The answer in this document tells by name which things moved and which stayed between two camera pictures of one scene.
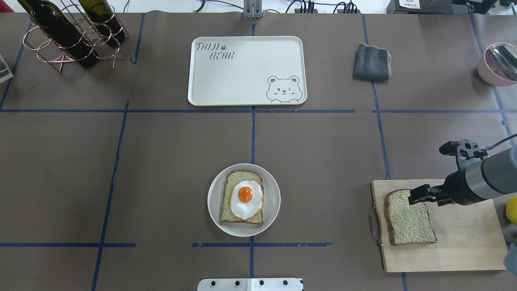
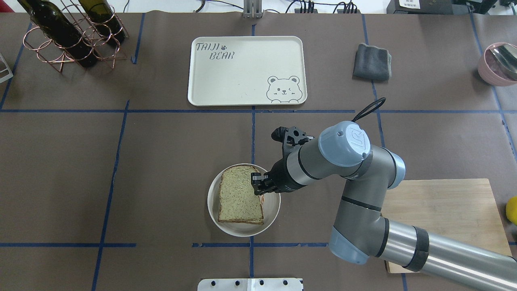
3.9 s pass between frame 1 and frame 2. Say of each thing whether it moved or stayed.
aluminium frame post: stayed
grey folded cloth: stayed
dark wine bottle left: stayed
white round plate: stayed
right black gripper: moved
